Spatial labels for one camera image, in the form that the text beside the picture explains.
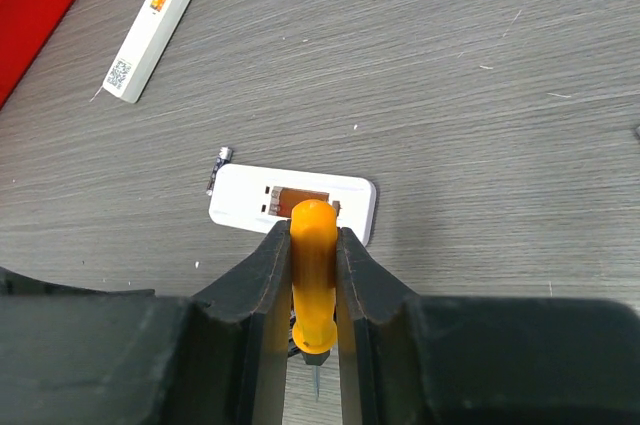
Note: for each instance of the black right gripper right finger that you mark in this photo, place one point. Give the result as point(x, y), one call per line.
point(406, 358)

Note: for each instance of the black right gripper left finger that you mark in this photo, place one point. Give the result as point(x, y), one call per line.
point(78, 356)

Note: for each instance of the orange handled screwdriver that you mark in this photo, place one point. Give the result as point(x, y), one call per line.
point(314, 233)

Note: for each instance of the white remote control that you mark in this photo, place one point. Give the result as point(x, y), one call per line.
point(254, 198)

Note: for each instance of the white remote with orange batteries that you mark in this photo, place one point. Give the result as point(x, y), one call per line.
point(142, 48)

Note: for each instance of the red plastic tray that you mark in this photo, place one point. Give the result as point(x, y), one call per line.
point(35, 5)

